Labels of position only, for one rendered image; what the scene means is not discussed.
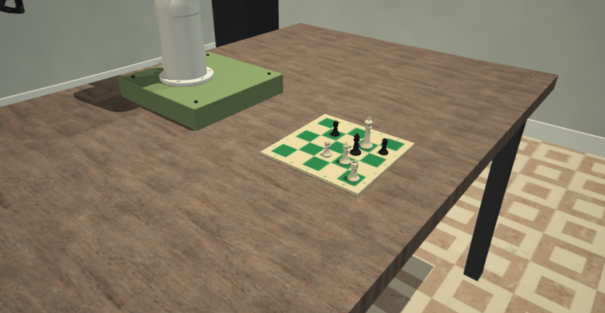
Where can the white pawn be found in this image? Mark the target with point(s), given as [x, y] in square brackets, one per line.
[327, 152]

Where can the green and cream chessboard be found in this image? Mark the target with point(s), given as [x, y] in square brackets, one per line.
[302, 151]

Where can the white chess rook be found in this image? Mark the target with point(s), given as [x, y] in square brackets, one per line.
[353, 177]

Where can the white chess king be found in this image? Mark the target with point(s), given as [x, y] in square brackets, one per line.
[366, 144]

